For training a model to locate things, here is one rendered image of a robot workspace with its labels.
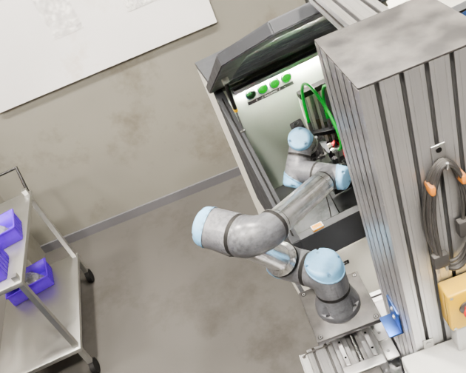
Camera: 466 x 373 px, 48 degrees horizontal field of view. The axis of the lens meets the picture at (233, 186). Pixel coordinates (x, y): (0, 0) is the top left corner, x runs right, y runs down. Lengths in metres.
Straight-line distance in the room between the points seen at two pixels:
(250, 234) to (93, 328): 2.59
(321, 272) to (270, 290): 1.73
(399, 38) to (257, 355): 2.36
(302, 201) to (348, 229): 0.86
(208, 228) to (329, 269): 0.45
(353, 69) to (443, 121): 0.19
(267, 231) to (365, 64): 0.54
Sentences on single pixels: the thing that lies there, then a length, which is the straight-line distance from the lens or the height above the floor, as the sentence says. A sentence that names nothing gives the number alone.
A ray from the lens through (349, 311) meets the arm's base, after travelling 1.80.
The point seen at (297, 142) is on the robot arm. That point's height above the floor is 1.57.
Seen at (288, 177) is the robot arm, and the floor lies 1.48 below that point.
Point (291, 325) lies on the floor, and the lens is 3.19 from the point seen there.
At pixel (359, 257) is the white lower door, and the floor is 0.69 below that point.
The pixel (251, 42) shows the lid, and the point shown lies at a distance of 1.53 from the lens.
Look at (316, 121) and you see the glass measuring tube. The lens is 2.60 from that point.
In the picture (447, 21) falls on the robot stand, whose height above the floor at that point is 2.03.
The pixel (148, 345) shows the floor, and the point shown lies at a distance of 3.50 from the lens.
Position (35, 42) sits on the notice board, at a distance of 3.81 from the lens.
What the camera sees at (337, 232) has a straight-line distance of 2.30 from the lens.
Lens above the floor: 2.50
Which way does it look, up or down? 36 degrees down
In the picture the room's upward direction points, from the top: 24 degrees counter-clockwise
